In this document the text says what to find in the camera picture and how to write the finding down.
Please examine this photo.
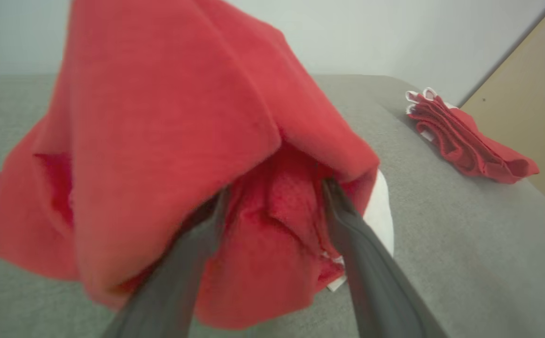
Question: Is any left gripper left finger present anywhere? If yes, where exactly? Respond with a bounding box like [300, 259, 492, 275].
[101, 185, 232, 338]

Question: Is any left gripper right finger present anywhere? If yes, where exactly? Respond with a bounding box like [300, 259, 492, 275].
[322, 177, 449, 338]

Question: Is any red white basketball jersey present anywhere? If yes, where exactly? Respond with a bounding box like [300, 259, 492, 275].
[0, 0, 395, 330]

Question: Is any red shorts white band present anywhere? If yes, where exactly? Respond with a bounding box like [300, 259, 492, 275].
[405, 87, 540, 184]

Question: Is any grey fabric sofa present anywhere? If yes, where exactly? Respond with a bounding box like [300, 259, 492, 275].
[0, 74, 545, 338]

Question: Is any beige wooden board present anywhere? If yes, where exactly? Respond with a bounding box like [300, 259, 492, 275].
[458, 0, 545, 226]

